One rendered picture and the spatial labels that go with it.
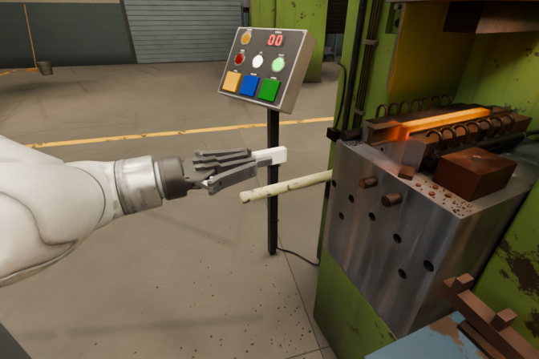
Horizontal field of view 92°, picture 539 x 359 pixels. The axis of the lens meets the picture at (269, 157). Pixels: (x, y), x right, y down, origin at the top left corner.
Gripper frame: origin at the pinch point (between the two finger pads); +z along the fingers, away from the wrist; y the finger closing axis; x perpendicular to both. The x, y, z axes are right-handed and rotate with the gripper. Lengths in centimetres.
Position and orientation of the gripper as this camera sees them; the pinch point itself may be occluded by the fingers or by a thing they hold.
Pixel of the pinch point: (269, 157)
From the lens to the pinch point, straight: 51.6
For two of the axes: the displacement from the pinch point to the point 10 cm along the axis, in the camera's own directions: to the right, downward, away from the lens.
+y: 4.0, 4.4, -8.0
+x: 0.0, -8.8, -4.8
